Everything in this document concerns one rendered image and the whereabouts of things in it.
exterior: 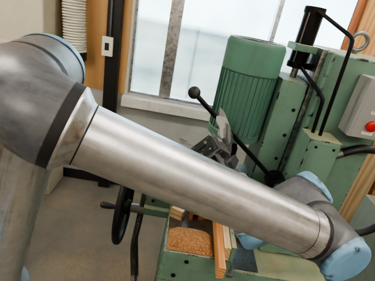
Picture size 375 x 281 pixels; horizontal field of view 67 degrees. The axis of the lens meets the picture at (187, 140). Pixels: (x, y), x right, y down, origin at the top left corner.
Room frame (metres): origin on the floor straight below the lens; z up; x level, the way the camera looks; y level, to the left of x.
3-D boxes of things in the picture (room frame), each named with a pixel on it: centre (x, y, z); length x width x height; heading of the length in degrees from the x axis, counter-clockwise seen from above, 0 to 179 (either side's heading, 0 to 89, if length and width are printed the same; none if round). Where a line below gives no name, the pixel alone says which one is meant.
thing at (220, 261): (0.84, -0.15, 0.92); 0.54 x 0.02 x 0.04; 3
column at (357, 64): (0.92, -0.44, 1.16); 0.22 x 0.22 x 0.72; 3
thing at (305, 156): (0.77, -0.37, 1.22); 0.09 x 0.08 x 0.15; 93
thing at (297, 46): (0.91, -0.29, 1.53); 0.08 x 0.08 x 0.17; 3
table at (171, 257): (0.93, -0.04, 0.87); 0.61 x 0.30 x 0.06; 3
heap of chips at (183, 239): (0.68, -0.07, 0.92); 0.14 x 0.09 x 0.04; 93
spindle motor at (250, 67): (0.91, -0.15, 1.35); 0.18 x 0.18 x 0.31
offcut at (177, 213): (0.79, -0.02, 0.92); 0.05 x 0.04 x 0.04; 74
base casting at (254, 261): (0.91, -0.27, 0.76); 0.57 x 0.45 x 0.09; 93
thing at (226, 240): (0.94, -0.17, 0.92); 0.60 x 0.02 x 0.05; 3
